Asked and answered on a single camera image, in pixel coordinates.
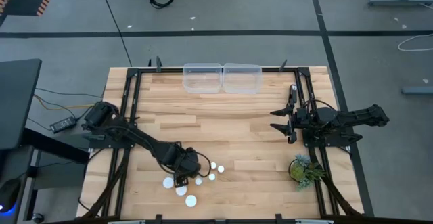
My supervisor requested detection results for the black aluminium table frame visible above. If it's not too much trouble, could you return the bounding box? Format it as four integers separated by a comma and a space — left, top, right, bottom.
79, 66, 365, 224

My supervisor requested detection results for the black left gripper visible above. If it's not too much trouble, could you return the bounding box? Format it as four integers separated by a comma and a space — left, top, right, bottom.
165, 144, 204, 189

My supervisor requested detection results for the artificial succulent plant in pot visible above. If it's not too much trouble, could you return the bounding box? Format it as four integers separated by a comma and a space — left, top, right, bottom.
288, 153, 327, 192

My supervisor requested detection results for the black power adapter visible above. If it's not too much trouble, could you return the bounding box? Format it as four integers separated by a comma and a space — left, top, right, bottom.
49, 116, 77, 133

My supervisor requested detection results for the clear plastic bin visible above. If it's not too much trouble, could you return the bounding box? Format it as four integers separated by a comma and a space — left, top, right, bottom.
222, 63, 263, 95
182, 63, 223, 94

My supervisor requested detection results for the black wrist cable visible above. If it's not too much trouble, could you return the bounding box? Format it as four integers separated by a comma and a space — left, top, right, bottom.
191, 150, 213, 179
302, 98, 336, 113

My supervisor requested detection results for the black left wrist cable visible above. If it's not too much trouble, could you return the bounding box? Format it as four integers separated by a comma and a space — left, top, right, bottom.
191, 150, 213, 179

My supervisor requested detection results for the black desk top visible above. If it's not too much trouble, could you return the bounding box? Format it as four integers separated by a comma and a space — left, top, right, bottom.
0, 58, 43, 150

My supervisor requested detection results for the small black oblong device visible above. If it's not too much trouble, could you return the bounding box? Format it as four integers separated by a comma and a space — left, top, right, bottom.
289, 84, 298, 107

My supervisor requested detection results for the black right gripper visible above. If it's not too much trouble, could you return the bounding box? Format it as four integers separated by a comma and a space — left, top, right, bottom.
269, 103, 311, 145

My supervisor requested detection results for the yellow cable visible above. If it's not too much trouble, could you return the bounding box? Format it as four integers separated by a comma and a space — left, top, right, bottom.
32, 93, 102, 112

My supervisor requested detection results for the black desk foot bar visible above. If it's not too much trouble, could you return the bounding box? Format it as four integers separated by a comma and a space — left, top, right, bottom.
20, 127, 91, 164

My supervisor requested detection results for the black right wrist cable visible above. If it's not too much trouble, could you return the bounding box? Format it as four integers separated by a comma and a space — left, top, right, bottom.
302, 98, 336, 113

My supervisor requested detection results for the black computer mouse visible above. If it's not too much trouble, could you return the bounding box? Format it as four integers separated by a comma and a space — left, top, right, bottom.
0, 178, 22, 215

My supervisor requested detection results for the long black floor cable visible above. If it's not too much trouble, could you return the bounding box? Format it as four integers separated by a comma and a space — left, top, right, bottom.
97, 0, 133, 68

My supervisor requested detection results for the white floor cable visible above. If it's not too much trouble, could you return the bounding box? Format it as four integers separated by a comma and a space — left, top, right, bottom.
397, 32, 433, 52

